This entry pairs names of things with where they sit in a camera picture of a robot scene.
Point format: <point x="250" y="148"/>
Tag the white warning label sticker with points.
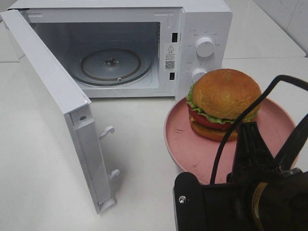
<point x="170" y="56"/>

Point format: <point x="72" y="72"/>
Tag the burger with lettuce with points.
<point x="217" y="99"/>

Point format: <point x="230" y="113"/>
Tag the white microwave knob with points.
<point x="204" y="46"/>
<point x="198" y="73"/>

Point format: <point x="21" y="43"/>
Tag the upper white microwave knob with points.
<point x="204" y="46"/>

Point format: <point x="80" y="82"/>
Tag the white microwave oven body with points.
<point x="154" y="21"/>

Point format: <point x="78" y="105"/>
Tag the lower white microwave knob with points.
<point x="198" y="73"/>

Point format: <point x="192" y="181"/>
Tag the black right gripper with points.
<point x="270" y="203"/>

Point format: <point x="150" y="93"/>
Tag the pink round plate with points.
<point x="196" y="154"/>

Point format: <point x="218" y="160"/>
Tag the white microwave door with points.
<point x="43" y="50"/>

